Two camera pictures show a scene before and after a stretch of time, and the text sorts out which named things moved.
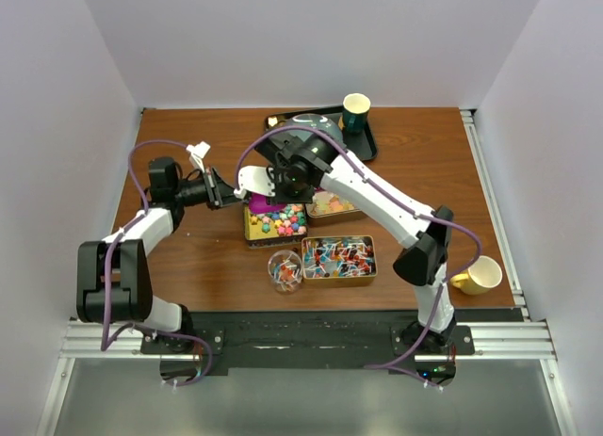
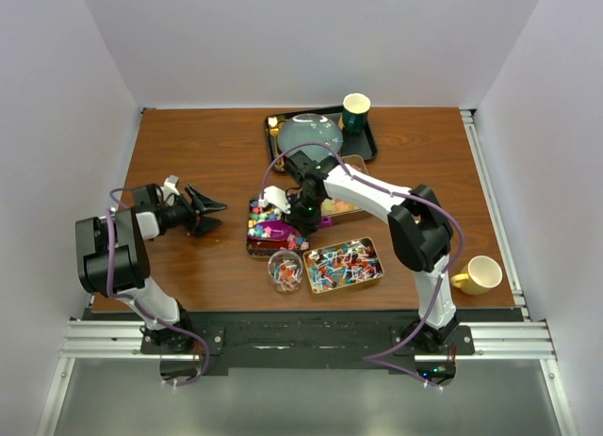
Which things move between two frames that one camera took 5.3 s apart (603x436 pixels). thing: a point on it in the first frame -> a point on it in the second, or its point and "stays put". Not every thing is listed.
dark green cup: [355, 111] stays put
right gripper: [306, 197] -> [305, 224]
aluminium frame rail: [120, 340] stays put
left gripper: [225, 189] -> [199, 204]
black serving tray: [362, 144] stays put
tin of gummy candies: [330, 208] stays put
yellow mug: [483, 273] stays put
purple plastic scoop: [257, 204] -> [281, 230]
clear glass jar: [285, 267] stays put
